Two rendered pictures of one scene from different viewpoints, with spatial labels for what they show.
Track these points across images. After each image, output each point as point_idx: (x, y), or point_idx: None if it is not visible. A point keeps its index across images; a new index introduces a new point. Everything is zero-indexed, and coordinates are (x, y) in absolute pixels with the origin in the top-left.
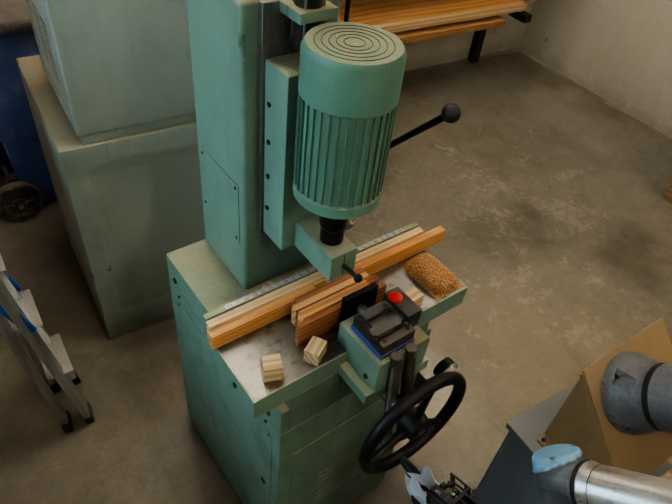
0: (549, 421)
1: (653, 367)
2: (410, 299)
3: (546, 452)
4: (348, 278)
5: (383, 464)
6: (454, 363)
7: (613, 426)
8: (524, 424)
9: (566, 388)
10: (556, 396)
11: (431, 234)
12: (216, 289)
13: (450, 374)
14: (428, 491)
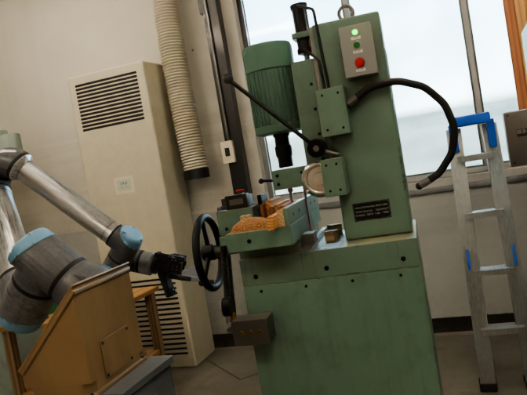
0: (141, 367)
1: (82, 259)
2: (234, 195)
3: (136, 233)
4: (283, 204)
5: (218, 273)
6: (222, 301)
7: None
8: (160, 359)
9: (136, 382)
10: (142, 376)
11: (270, 215)
12: None
13: (197, 220)
14: (185, 255)
